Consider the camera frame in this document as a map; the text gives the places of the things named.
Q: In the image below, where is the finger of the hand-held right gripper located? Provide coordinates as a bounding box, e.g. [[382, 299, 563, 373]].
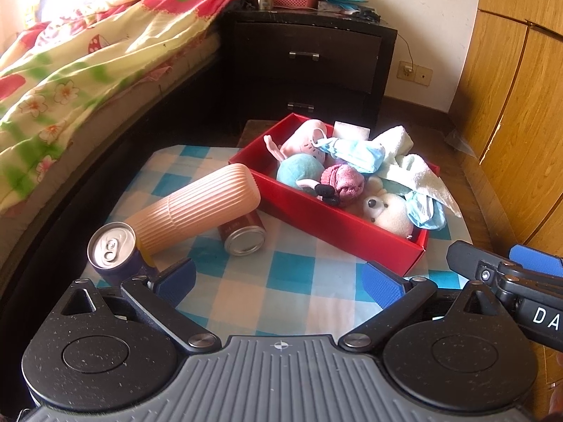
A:
[[446, 241, 529, 300], [509, 244, 563, 280]]

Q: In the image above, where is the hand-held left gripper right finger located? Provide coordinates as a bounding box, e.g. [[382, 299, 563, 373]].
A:
[[339, 261, 513, 352]]

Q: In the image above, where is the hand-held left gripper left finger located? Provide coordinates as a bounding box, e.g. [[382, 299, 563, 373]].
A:
[[44, 258, 221, 353]]

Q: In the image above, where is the red cardboard box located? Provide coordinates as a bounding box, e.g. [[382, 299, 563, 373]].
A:
[[228, 113, 442, 276]]

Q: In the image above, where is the blue face mask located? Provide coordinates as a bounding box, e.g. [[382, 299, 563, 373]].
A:
[[404, 191, 448, 232], [314, 136, 387, 175]]

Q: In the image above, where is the cream teddy bear plush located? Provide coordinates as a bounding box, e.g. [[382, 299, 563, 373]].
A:
[[361, 176, 417, 242]]

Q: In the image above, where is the white towel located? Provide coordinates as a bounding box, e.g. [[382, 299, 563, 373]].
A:
[[374, 125, 463, 220]]

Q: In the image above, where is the purple fluffy cloth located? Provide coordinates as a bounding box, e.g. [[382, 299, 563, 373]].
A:
[[320, 164, 367, 203]]

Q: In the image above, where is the pink pig plush toy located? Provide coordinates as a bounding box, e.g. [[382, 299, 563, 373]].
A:
[[263, 119, 343, 207]]

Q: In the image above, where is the white sponge block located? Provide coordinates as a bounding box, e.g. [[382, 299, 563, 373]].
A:
[[333, 121, 371, 142]]

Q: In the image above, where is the peach ribbed cup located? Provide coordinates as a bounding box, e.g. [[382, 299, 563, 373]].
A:
[[125, 162, 261, 258]]

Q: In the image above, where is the blue drink can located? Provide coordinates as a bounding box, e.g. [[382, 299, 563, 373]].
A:
[[87, 222, 158, 289]]

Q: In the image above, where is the dark red drink can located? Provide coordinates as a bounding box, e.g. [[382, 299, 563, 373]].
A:
[[217, 209, 267, 257]]

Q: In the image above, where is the blue checkered cloth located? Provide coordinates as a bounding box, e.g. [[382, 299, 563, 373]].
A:
[[106, 143, 474, 339]]

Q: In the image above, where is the clear plastic bag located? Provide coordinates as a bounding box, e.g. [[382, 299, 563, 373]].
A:
[[443, 129, 478, 157]]

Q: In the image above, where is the dark wooden bed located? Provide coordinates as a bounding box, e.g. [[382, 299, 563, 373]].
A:
[[0, 0, 258, 422]]

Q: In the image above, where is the wooden wardrobe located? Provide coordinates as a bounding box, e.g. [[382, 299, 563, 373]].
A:
[[449, 0, 563, 422]]

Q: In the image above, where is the dark wooden nightstand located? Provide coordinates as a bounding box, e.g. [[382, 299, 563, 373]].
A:
[[220, 6, 398, 128]]

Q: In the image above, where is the floral blanket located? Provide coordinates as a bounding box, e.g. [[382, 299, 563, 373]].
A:
[[0, 0, 252, 216]]

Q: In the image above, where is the nightstand drawer with handle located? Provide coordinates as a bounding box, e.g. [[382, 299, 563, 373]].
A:
[[233, 22, 383, 93], [240, 83, 379, 126]]

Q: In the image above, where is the beige wall outlet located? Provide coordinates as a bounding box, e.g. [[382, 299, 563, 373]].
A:
[[397, 62, 434, 87]]

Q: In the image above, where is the white charger cable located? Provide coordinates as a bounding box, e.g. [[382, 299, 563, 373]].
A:
[[393, 31, 417, 73]]

